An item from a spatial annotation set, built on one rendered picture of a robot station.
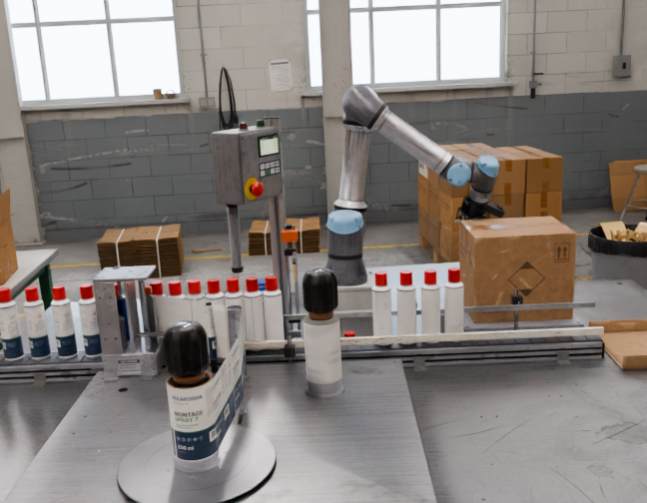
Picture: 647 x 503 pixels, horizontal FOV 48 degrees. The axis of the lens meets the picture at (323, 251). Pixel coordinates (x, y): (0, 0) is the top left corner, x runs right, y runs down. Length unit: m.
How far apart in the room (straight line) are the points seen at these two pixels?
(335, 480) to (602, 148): 6.95
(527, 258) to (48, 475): 1.42
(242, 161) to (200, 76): 5.50
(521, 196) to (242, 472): 4.28
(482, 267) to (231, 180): 0.79
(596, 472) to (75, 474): 1.03
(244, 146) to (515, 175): 3.72
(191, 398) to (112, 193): 6.31
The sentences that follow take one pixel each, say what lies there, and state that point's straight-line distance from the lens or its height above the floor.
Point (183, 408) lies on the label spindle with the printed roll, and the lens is 1.42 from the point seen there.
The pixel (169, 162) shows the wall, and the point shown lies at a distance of 7.49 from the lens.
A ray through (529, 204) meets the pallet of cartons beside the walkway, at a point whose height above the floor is 0.57.
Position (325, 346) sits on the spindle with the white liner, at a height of 1.01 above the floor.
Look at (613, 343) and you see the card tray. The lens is 2.22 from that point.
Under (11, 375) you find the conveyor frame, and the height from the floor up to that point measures 0.85.
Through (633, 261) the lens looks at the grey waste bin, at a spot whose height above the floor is 0.50.
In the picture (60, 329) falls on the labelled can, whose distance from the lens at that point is 2.12.
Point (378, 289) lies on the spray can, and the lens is 1.96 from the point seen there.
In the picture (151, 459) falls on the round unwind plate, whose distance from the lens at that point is 1.55.
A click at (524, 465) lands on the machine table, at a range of 1.59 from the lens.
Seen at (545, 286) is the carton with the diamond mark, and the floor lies 0.96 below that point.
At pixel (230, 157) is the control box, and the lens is 1.92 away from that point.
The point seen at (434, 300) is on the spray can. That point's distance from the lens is 1.98.
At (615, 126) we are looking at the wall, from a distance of 8.15.
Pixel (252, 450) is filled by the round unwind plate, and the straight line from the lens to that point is 1.53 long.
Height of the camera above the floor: 1.64
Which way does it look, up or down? 15 degrees down
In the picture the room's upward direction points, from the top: 3 degrees counter-clockwise
